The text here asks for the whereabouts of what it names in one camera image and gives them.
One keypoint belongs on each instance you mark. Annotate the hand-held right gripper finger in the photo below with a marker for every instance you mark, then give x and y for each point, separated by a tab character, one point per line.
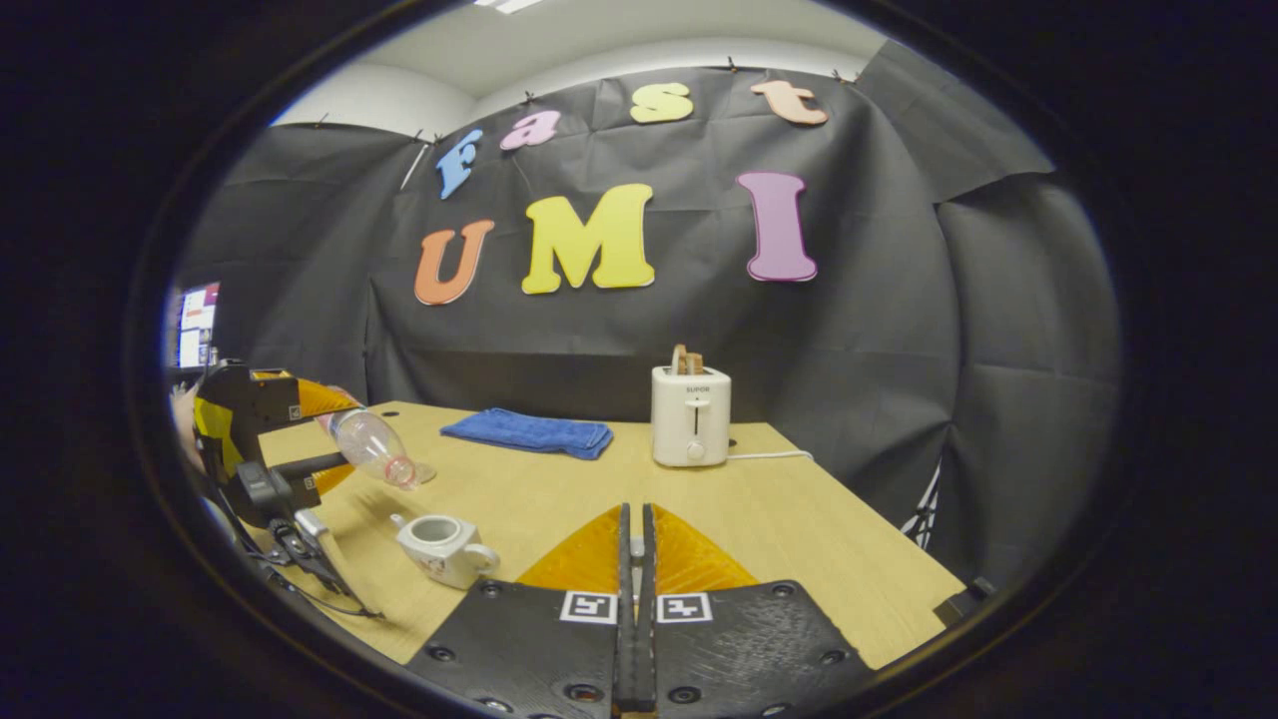
647	599
625	599

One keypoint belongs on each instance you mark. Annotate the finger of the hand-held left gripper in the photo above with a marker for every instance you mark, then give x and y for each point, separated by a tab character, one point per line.
310	465
315	399

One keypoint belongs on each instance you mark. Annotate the clear plastic water bottle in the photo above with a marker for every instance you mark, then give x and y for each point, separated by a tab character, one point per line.
369	444

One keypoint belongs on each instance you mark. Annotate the round coaster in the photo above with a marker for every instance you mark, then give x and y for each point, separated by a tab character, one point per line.
426	472

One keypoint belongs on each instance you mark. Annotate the white ceramic teacup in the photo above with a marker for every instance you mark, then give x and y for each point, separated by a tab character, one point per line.
444	554

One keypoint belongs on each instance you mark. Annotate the computer monitor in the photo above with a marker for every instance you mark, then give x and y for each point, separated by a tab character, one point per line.
198	325

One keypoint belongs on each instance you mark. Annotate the white toaster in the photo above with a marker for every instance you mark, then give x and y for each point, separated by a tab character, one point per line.
691	419

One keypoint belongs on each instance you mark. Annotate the blue towel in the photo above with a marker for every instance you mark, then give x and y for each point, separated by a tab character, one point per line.
529	431

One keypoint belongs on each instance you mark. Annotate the toast slice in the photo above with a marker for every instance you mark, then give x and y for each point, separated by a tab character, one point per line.
687	359

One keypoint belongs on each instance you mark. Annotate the black backdrop cloth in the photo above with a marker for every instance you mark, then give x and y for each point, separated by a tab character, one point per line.
879	300

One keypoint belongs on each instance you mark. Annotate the ceiling light panel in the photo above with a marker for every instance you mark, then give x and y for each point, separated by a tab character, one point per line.
509	5

